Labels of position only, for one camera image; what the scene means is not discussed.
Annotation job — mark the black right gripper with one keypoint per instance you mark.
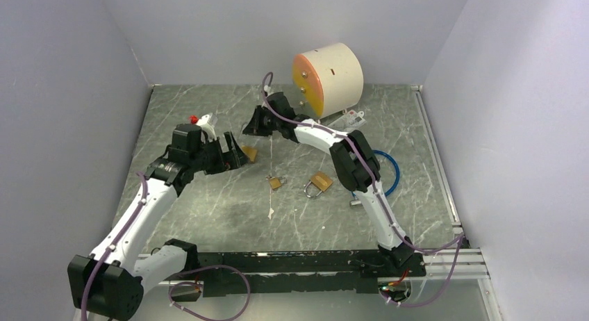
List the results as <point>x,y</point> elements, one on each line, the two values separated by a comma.
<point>255,126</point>

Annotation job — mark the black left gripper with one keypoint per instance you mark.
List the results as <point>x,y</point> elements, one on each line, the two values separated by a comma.
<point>230,159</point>

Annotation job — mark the long shackle brass padlock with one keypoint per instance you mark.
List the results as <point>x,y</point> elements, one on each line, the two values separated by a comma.
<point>250,152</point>

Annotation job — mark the small brass padlock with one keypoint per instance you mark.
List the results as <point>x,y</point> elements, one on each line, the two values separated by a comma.
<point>275,182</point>

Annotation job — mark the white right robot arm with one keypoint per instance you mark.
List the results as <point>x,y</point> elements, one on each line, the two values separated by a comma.
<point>355,163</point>

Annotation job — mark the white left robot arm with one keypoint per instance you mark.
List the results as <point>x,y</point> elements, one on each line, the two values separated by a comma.
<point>112,280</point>

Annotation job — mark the round cream drawer cabinet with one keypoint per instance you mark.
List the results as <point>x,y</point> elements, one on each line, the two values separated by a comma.
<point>330,78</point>

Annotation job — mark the medium brass padlock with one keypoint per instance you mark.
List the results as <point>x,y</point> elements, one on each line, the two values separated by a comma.
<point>321,181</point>

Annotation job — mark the plastic card packet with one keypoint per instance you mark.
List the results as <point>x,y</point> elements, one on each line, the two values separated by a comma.
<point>349,122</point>

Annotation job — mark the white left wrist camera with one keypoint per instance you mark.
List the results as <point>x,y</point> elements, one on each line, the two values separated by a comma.
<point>207,123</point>

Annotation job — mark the blue cable lock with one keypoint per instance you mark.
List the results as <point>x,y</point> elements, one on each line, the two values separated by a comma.
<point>395,171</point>

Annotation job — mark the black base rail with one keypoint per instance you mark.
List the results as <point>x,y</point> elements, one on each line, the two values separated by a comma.
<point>358,270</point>

